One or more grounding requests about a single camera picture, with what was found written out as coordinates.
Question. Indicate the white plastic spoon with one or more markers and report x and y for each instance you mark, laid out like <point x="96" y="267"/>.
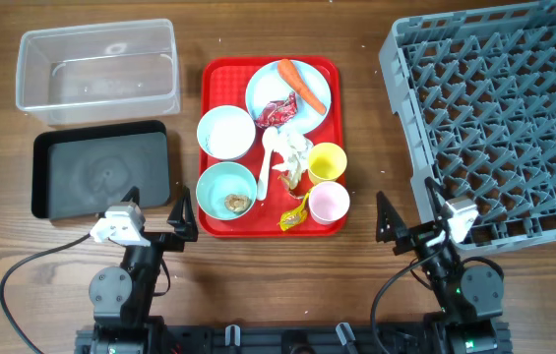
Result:
<point x="269" y="139"/>

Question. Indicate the black plastic tray bin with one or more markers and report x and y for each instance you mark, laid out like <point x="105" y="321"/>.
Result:
<point x="84" y="171"/>

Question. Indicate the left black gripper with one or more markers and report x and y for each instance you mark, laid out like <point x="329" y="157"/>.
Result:
<point x="184" y="227"/>

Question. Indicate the yellow plastic cup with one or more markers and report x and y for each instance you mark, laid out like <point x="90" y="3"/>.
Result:
<point x="327" y="162"/>

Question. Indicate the light blue plate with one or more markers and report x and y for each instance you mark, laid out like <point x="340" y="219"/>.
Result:
<point x="266" y="85"/>

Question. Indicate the yellow candy wrapper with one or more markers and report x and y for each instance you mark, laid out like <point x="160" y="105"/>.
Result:
<point x="296" y="216"/>

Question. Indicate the clear plastic waste bin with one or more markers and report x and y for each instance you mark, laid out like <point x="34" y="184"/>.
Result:
<point x="95" y="73"/>

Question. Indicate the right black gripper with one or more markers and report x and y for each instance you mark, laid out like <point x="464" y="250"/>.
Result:
<point x="414" y="237"/>

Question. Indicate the light blue bowl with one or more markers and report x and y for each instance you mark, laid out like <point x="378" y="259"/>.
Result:
<point x="226" y="132"/>

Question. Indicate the white tissue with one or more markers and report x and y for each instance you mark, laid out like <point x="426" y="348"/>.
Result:
<point x="294" y="148"/>

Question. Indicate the red wrapper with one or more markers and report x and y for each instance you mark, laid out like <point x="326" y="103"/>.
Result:
<point x="276" y="113"/>

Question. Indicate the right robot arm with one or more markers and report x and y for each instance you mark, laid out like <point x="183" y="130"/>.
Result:
<point x="469" y="291"/>

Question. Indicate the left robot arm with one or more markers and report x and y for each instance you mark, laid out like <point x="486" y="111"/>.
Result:
<point x="122" y="295"/>

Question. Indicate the pink plastic cup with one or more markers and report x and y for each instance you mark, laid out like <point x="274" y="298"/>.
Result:
<point x="328" y="202"/>

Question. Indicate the orange carrot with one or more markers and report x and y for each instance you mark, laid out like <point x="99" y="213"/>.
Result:
<point x="289" y="73"/>

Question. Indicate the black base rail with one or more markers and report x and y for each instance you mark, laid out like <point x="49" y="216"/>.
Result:
<point x="341" y="338"/>

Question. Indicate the red serving tray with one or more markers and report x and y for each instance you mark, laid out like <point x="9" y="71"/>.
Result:
<point x="224" y="83"/>

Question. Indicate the brown mushroom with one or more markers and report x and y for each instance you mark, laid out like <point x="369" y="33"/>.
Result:
<point x="237" y="203"/>

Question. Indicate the grey dishwasher rack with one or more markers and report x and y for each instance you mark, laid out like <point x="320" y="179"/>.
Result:
<point x="475" y="92"/>

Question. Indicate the mint green bowl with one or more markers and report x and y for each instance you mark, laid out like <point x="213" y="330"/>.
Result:
<point x="221" y="180"/>

